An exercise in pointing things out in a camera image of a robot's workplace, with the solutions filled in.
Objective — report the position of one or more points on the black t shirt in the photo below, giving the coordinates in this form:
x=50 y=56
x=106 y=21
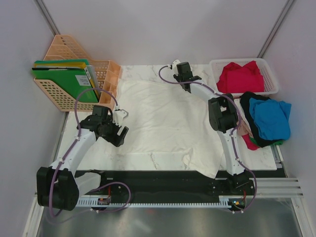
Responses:
x=245 y=104

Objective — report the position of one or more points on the red t shirt on table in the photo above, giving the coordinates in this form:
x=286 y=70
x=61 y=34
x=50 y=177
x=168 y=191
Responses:
x=250 y=142

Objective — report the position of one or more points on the red t shirt in basket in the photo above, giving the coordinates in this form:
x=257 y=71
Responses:
x=239 y=79

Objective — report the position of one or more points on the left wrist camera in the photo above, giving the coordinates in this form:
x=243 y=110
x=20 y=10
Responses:
x=119 y=116

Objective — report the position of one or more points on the beige pink t shirt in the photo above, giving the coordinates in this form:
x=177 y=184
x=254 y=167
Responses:
x=244 y=129

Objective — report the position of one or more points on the peach plastic file organizer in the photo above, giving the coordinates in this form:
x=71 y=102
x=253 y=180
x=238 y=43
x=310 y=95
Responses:
x=108 y=72

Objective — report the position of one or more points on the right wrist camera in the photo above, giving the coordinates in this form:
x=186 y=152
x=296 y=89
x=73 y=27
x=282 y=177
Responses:
x=173 y=66

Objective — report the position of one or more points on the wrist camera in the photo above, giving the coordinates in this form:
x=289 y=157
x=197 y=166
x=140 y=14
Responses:
x=173 y=66
x=119 y=116

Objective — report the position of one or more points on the white t shirt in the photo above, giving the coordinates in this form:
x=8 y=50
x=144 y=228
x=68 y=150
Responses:
x=165 y=119

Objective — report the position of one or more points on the white slotted cable duct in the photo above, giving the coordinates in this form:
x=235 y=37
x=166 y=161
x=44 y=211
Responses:
x=103 y=202

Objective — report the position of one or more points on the green file folder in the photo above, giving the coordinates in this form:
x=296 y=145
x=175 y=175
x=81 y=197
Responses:
x=72 y=81

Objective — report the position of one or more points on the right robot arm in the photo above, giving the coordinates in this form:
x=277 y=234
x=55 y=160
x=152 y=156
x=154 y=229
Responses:
x=224 y=119

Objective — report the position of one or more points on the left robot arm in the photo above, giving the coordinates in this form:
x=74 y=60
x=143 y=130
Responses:
x=57 y=185

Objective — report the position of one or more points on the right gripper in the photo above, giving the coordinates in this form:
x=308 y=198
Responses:
x=177 y=77

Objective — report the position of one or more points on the blue t shirt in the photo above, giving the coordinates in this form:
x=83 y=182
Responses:
x=271 y=117

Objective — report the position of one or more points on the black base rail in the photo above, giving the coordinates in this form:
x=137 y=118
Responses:
x=170 y=186

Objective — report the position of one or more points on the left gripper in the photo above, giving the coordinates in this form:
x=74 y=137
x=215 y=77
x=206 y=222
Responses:
x=116 y=139

